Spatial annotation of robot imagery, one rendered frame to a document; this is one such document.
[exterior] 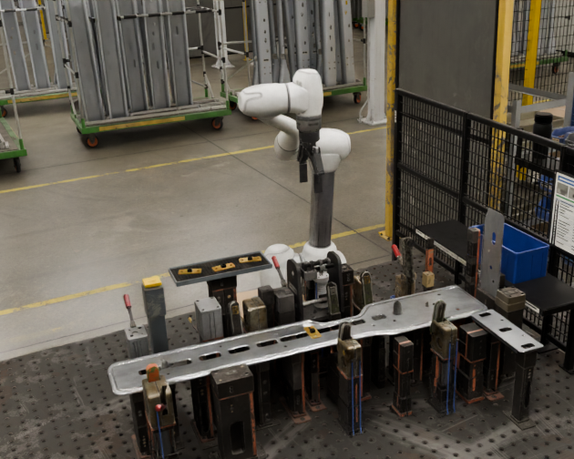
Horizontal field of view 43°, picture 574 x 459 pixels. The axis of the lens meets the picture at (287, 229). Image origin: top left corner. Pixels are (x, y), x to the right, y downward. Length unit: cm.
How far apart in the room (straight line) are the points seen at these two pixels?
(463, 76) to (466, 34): 27
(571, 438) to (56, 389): 190
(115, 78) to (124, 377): 710
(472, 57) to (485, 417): 270
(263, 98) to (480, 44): 249
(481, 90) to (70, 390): 308
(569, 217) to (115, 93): 716
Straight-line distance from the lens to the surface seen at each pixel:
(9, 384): 313
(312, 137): 256
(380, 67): 955
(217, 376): 233
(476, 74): 481
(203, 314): 254
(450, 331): 254
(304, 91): 250
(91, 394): 294
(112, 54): 927
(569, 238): 291
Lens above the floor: 230
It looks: 22 degrees down
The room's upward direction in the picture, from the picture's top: 2 degrees counter-clockwise
